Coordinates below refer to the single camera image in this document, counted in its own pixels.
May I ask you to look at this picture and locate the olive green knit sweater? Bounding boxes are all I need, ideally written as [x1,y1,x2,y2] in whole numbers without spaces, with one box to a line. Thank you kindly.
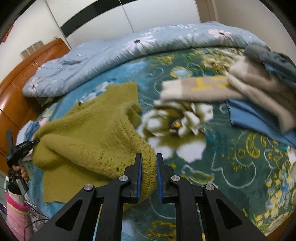
[32,82,156,203]

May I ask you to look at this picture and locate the pink sleeve left forearm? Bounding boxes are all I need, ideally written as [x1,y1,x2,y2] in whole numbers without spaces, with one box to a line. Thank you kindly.
[6,191,34,240]

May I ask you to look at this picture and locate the person left hand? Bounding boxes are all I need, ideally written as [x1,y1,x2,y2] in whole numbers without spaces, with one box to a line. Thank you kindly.
[13,165,30,182]

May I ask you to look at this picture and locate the floral teal plush blanket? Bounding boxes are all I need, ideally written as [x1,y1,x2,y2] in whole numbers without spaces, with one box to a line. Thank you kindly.
[23,46,296,241]

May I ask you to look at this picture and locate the folded blue garment on stack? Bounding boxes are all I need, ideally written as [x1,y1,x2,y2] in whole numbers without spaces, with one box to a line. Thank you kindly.
[24,121,40,141]

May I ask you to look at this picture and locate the orange wooden headboard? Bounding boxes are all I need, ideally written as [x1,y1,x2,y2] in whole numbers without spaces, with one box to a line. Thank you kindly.
[0,38,69,175]

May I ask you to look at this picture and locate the beige fuzzy sweater yellow letters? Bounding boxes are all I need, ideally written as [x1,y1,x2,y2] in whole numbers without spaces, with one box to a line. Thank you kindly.
[160,56,295,133]

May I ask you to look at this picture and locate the light blue floral quilt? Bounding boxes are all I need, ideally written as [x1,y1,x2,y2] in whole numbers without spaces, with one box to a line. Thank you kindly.
[22,22,270,97]

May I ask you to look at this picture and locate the grey blue denim garment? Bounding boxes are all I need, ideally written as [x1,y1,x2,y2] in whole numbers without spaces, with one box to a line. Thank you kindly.
[244,45,295,89]

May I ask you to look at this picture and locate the white wardrobe black stripe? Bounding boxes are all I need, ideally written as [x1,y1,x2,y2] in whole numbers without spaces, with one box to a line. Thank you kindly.
[46,0,200,48]

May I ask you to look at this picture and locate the wooden door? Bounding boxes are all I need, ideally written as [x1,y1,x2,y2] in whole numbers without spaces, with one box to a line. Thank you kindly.
[195,0,216,23]

